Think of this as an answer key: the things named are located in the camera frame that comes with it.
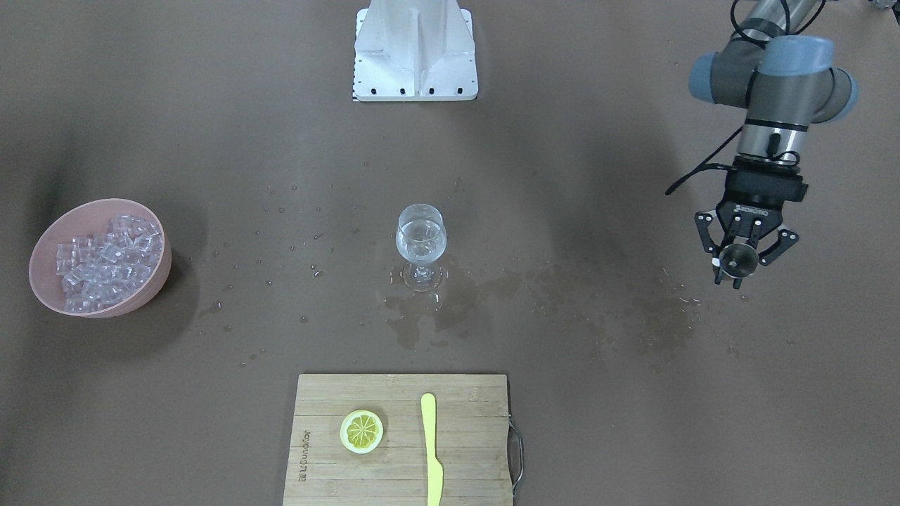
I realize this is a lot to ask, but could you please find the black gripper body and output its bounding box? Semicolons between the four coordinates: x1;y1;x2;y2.
716;157;808;247

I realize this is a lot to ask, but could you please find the steel cocktail jigger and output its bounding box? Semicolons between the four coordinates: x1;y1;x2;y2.
712;244;759;290

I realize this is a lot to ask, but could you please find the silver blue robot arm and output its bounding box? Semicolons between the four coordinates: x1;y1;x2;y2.
689;1;859;289

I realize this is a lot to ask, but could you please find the clear wine glass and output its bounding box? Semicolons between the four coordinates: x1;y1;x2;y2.
395;204;447;292

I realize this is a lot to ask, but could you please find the clear ice cubes pile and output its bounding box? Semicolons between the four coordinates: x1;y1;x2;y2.
55;214;164;313

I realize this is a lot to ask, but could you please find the bamboo cutting board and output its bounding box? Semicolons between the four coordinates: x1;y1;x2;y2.
282;372;522;505

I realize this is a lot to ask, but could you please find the yellow plastic knife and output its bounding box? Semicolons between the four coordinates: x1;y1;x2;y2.
420;393;444;505

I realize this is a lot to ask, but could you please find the yellow lemon slice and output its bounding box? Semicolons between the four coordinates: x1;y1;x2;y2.
340;410;385;455

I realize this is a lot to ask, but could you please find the pink bowl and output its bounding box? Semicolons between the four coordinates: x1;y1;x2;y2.
28;198;172;319

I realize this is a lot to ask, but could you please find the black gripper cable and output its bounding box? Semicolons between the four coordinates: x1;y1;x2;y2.
665;0;809;196

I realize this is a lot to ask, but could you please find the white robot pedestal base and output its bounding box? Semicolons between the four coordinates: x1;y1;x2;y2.
352;1;479;103

